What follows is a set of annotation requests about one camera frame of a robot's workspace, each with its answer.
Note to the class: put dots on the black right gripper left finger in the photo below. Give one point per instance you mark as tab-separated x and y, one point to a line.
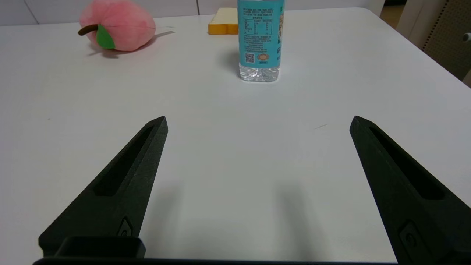
121	191

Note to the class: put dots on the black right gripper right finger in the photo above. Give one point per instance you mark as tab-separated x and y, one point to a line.
415	206

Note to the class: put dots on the brown perforated panel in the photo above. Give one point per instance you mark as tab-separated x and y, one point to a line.
450	40

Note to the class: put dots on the pink plush peach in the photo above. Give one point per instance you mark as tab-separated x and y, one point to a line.
121	22

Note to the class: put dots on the toast bread slice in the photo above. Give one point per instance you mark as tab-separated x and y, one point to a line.
224	23

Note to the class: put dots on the water bottle with blue label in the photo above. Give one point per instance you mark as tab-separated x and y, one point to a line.
261	36

